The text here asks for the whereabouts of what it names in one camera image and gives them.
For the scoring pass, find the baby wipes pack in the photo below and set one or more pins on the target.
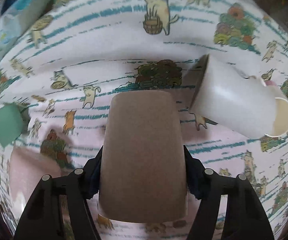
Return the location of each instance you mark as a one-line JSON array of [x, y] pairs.
[[17, 19]]

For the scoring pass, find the cream paper cup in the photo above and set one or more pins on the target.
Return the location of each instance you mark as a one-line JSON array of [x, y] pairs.
[[280, 124]]

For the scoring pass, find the green plastic cup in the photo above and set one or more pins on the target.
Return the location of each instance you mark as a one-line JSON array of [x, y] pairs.
[[11, 124]]

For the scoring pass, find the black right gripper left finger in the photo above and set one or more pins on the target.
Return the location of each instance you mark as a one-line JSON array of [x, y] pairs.
[[42, 217]]

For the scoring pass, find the cat print bed sheet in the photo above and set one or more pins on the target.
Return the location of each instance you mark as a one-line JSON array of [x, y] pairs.
[[67, 66]]

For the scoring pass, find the white tall plastic cup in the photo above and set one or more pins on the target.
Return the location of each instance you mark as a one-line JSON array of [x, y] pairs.
[[244, 105]]

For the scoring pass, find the beige square plastic cup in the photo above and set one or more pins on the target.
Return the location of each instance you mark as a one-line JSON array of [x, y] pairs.
[[143, 173]]

